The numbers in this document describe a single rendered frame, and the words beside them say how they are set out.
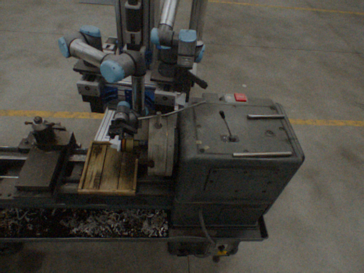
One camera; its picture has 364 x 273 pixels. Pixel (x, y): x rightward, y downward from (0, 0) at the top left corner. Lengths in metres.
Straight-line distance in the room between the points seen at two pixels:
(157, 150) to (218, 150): 0.29
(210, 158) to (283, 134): 0.42
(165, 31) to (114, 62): 0.29
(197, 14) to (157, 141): 0.74
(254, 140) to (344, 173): 2.13
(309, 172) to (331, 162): 0.35
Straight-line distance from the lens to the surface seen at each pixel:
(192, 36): 1.21
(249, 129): 1.36
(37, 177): 1.54
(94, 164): 1.62
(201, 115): 1.36
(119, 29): 1.89
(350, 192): 3.22
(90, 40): 1.76
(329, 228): 2.84
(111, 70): 1.37
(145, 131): 1.40
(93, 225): 1.75
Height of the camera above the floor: 2.16
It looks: 47 degrees down
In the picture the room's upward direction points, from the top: 8 degrees clockwise
